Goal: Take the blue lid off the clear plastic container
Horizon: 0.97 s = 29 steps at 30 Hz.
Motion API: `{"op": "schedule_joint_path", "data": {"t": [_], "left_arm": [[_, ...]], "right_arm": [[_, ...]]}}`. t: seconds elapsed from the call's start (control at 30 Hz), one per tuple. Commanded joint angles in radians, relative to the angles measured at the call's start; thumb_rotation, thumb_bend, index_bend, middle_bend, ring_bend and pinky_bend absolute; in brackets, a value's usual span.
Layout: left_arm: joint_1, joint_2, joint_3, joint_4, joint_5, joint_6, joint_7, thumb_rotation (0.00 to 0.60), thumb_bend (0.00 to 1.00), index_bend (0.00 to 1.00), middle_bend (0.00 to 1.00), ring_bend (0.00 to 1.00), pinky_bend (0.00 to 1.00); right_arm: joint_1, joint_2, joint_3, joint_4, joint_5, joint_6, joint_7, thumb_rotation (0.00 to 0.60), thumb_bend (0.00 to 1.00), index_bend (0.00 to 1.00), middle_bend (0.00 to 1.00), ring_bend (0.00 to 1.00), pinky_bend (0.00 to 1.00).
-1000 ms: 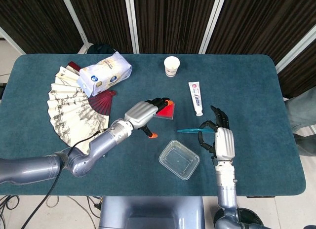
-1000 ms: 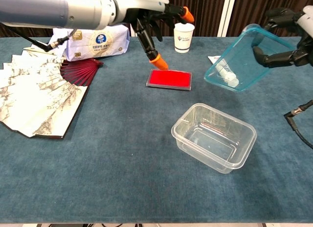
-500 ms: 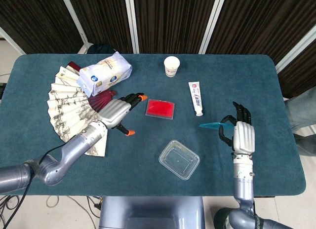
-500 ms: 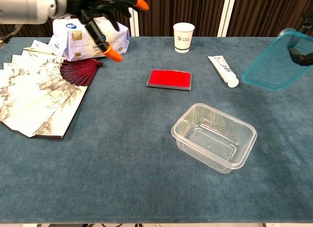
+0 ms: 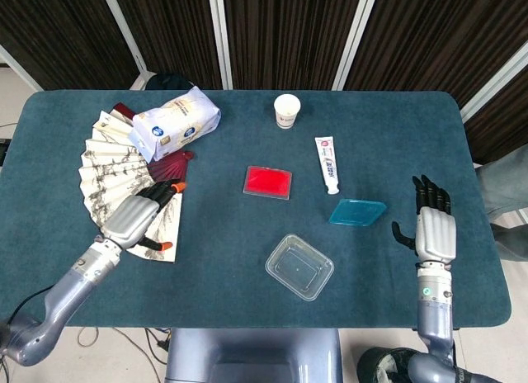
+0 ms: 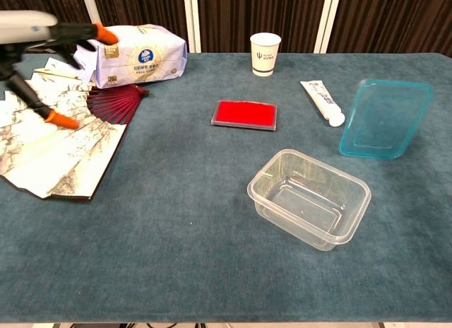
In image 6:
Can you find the teal container lid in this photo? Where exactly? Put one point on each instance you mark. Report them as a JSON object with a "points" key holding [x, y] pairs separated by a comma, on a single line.
{"points": [[385, 119]]}

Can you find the painted paper folding fan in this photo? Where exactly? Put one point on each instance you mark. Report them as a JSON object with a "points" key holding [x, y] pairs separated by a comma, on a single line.
{"points": [[53, 155]]}

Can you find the slim white partition post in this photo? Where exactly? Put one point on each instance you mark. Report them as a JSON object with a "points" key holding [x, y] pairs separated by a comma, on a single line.
{"points": [[90, 3]]}

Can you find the red ink pad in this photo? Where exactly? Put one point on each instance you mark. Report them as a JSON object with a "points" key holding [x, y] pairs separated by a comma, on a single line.
{"points": [[243, 114]]}

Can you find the double white partition post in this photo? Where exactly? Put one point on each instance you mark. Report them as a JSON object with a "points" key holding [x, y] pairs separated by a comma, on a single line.
{"points": [[192, 24]]}

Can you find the white tissue pack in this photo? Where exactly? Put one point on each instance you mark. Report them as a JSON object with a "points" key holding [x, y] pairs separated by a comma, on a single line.
{"points": [[148, 59]]}

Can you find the teal felt table cover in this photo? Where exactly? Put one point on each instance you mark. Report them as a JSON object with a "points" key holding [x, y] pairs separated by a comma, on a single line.
{"points": [[176, 236]]}

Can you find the white paper cup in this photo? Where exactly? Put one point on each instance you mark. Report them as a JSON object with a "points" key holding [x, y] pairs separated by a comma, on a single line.
{"points": [[265, 56]]}

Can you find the clear plastic container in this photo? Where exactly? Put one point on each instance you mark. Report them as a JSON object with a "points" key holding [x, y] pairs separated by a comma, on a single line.
{"points": [[307, 200]]}

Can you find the wide white partition post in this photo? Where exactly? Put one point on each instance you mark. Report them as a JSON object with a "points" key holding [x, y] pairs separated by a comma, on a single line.
{"points": [[326, 24]]}

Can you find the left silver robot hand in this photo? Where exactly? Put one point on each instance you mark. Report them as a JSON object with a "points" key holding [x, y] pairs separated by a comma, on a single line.
{"points": [[24, 27]]}

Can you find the white toothpaste tube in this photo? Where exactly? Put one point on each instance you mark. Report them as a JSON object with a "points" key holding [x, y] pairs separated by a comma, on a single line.
{"points": [[321, 98]]}

